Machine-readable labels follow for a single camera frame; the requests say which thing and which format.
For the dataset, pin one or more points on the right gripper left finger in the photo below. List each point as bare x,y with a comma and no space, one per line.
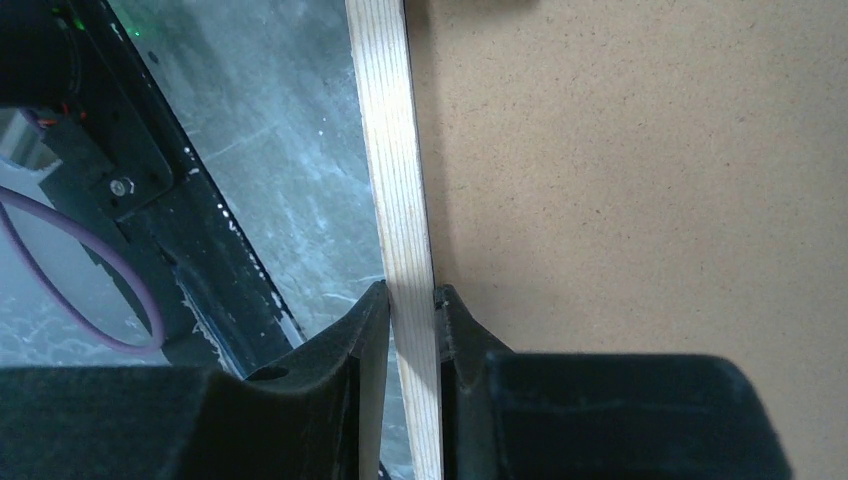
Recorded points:
315,413

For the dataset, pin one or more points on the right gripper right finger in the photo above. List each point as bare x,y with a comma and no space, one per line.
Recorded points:
510,415

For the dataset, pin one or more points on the brown backing board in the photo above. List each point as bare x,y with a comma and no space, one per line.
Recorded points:
649,176

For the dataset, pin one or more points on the wooden picture frame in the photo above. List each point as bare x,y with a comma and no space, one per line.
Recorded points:
381,58

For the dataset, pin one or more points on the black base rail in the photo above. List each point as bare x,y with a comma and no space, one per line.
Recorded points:
129,174

